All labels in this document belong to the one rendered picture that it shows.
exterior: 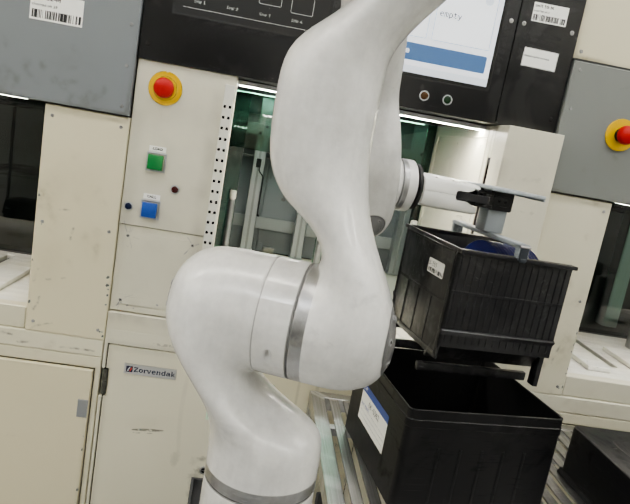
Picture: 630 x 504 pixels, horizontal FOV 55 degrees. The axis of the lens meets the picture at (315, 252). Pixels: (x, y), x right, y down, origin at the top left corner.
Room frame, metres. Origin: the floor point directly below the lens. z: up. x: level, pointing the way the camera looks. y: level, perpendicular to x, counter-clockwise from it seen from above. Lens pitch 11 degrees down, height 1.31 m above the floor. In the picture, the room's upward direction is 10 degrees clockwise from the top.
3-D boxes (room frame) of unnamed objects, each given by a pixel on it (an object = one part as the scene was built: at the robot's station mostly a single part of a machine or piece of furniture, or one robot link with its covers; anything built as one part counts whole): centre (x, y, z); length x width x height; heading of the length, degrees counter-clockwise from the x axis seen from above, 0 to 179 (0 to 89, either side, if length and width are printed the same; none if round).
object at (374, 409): (1.04, -0.28, 0.85); 0.28 x 0.28 x 0.17; 14
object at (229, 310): (0.61, 0.05, 1.07); 0.19 x 0.12 x 0.24; 80
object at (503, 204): (1.01, -0.28, 1.26); 0.07 x 0.03 x 0.03; 105
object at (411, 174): (1.00, -0.12, 1.26); 0.09 x 0.03 x 0.08; 15
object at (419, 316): (1.04, -0.28, 1.12); 0.24 x 0.20 x 0.32; 15
